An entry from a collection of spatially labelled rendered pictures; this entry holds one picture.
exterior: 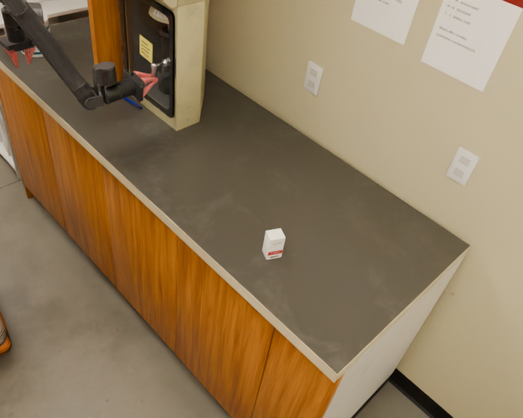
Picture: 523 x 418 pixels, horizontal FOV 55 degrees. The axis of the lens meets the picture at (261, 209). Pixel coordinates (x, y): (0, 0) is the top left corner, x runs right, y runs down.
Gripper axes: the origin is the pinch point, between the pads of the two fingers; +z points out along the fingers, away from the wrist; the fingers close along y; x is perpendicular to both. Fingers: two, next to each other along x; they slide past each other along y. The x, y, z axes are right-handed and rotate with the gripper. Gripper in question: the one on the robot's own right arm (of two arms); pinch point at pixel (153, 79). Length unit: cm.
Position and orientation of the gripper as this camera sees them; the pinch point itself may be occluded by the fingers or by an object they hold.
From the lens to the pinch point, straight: 183.5
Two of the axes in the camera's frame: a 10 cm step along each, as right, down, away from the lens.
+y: -6.6, -6.6, 3.6
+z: 7.2, -4.2, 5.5
